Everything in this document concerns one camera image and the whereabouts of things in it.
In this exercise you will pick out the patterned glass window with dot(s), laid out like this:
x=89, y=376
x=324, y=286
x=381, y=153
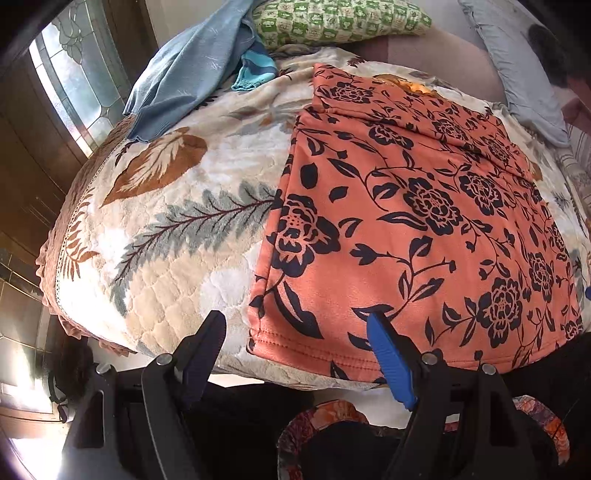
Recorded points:
x=78, y=74

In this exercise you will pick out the striped bed sheet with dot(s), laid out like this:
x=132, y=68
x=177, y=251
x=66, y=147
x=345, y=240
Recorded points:
x=577, y=157

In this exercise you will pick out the light blue pillow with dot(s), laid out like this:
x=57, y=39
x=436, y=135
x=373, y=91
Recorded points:
x=517, y=55

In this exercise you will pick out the leaf print blanket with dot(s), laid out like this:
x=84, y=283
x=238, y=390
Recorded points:
x=184, y=277

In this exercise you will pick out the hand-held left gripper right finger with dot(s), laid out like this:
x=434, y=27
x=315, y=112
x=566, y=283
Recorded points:
x=392, y=364

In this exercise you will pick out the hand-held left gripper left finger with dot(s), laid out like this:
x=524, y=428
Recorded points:
x=198, y=362

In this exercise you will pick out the mauve quilted bed sheet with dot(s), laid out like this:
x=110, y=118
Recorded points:
x=438, y=60

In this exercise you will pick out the teal striped cloth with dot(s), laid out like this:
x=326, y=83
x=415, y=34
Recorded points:
x=256, y=69

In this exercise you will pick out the orange floral garment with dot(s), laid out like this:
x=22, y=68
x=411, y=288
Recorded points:
x=415, y=277

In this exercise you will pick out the green checkered pillow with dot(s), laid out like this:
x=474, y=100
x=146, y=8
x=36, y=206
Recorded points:
x=337, y=21

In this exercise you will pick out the person's floral clothing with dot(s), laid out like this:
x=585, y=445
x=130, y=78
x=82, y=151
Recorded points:
x=332, y=413

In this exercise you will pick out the light blue cloth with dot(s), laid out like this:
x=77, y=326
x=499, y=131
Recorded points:
x=184, y=64

